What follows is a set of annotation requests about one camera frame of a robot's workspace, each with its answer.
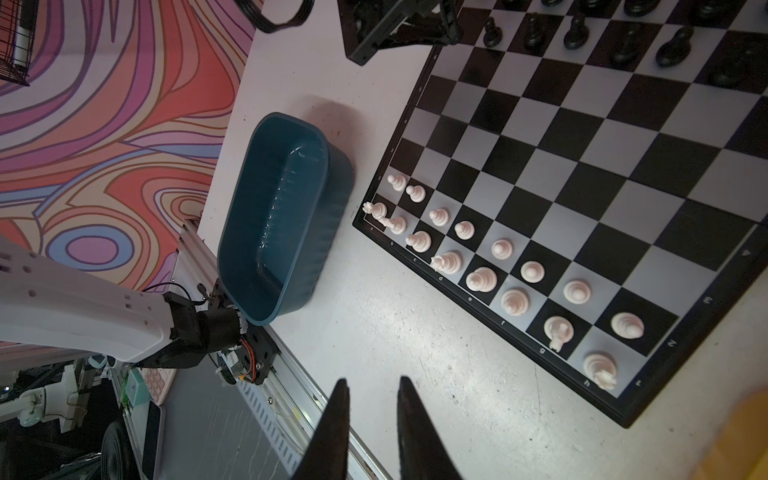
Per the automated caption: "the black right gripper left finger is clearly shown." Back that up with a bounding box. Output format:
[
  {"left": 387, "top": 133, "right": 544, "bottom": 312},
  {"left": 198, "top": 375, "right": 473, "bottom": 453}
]
[{"left": 292, "top": 379, "right": 350, "bottom": 480}]

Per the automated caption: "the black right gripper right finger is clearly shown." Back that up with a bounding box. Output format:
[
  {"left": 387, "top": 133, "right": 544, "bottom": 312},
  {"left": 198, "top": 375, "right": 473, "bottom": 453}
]
[{"left": 397, "top": 376, "right": 461, "bottom": 479}]

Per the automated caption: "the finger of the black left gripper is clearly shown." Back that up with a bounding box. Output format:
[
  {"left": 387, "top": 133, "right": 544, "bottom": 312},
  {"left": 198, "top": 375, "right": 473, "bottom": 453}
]
[{"left": 413, "top": 0, "right": 462, "bottom": 46}]

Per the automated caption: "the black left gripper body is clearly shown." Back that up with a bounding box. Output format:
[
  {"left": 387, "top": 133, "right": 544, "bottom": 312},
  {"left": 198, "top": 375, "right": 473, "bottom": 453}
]
[{"left": 337, "top": 0, "right": 444, "bottom": 66}]

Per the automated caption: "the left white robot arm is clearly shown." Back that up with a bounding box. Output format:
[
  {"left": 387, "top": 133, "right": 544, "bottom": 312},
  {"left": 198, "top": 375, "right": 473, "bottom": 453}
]
[{"left": 1, "top": 1, "right": 428, "bottom": 362}]

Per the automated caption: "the black white chess board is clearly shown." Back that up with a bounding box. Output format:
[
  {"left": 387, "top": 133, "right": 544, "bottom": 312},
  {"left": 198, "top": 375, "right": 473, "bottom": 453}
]
[{"left": 354, "top": 1, "right": 767, "bottom": 427}]

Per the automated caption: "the teal plastic tray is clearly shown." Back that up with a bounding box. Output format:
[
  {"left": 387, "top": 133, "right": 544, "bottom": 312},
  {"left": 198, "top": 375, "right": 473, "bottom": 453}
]
[{"left": 217, "top": 113, "right": 355, "bottom": 326}]

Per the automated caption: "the yellow plastic tray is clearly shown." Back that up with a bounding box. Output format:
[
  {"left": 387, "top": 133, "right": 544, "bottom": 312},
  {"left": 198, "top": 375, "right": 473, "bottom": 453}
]
[{"left": 691, "top": 389, "right": 767, "bottom": 480}]

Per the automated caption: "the black marker in basket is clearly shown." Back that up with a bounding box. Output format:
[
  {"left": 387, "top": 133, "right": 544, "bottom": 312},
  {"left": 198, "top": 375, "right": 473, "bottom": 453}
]
[{"left": 13, "top": 0, "right": 39, "bottom": 72}]

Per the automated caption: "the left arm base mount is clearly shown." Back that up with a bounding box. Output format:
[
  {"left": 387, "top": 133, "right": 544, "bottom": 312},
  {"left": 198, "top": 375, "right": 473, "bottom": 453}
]
[{"left": 197, "top": 280, "right": 279, "bottom": 385}]

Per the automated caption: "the black wire basket left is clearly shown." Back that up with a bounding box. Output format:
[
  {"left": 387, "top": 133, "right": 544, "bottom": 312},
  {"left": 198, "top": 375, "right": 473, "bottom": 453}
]
[{"left": 1, "top": 0, "right": 39, "bottom": 86}]

